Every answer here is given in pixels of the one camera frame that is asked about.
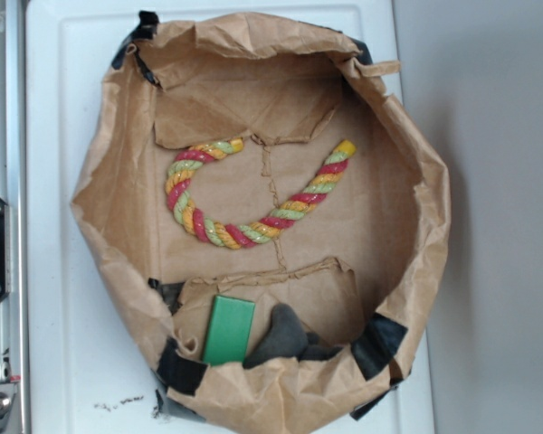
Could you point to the aluminum frame rail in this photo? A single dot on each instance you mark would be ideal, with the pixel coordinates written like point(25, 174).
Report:
point(15, 414)

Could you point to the brown paper bag bin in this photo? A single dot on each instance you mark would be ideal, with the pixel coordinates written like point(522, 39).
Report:
point(261, 158)

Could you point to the gray cloth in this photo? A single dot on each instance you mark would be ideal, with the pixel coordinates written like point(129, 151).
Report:
point(287, 338)

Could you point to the green rectangular block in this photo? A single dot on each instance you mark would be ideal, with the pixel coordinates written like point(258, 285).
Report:
point(228, 331)

